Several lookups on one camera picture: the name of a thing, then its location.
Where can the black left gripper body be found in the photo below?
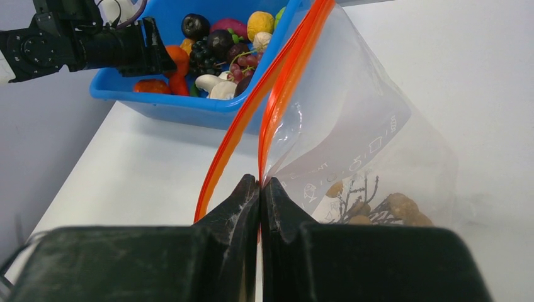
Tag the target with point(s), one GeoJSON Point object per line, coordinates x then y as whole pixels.
{"type": "Point", "coordinates": [134, 50]}

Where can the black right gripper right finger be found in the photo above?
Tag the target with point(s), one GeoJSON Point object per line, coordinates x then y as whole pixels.
{"type": "Point", "coordinates": [304, 260]}

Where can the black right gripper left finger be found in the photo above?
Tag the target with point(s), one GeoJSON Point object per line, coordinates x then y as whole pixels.
{"type": "Point", "coordinates": [213, 259]}

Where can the orange fruit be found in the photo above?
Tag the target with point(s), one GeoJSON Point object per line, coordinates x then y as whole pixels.
{"type": "Point", "coordinates": [180, 57]}

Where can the black grape bunch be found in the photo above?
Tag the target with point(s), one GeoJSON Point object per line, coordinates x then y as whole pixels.
{"type": "Point", "coordinates": [203, 60]}

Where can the longan bunch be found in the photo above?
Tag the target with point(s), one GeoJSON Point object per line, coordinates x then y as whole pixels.
{"type": "Point", "coordinates": [354, 204]}

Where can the dark mangosteen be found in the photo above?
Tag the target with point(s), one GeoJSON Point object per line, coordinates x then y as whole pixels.
{"type": "Point", "coordinates": [219, 42]}

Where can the yellow lemon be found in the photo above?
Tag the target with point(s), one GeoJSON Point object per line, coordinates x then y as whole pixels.
{"type": "Point", "coordinates": [260, 21]}

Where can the clear zip top bag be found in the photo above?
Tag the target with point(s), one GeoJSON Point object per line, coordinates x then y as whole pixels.
{"type": "Point", "coordinates": [329, 112]}

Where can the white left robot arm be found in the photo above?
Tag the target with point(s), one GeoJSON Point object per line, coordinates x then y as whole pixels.
{"type": "Point", "coordinates": [73, 34]}

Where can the orange red bumpy pepper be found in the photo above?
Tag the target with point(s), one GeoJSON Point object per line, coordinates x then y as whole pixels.
{"type": "Point", "coordinates": [154, 86]}

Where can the small orange bumpy pepper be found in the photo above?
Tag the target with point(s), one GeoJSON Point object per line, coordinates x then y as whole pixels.
{"type": "Point", "coordinates": [187, 44]}

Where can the red chili pepper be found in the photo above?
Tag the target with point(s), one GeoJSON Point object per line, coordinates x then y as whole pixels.
{"type": "Point", "coordinates": [178, 85]}

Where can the dark eggplant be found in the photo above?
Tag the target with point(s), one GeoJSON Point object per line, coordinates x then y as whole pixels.
{"type": "Point", "coordinates": [195, 26]}

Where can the green chili pepper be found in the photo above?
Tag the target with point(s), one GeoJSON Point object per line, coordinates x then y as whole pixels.
{"type": "Point", "coordinates": [194, 91]}

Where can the white mushroom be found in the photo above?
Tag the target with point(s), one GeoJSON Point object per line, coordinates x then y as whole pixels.
{"type": "Point", "coordinates": [215, 87]}

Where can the purple sweet potato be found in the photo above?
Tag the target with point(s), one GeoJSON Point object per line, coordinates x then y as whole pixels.
{"type": "Point", "coordinates": [238, 27]}

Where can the dark brown chestnut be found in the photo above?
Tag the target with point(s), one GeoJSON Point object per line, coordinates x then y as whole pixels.
{"type": "Point", "coordinates": [236, 50]}

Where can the red grape bunch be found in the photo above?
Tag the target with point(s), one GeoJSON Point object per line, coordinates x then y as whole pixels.
{"type": "Point", "coordinates": [243, 65]}

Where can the white garlic bulb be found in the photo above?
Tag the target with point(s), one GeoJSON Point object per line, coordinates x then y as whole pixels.
{"type": "Point", "coordinates": [261, 41]}

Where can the green custard apple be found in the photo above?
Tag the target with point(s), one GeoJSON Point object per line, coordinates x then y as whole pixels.
{"type": "Point", "coordinates": [278, 16]}

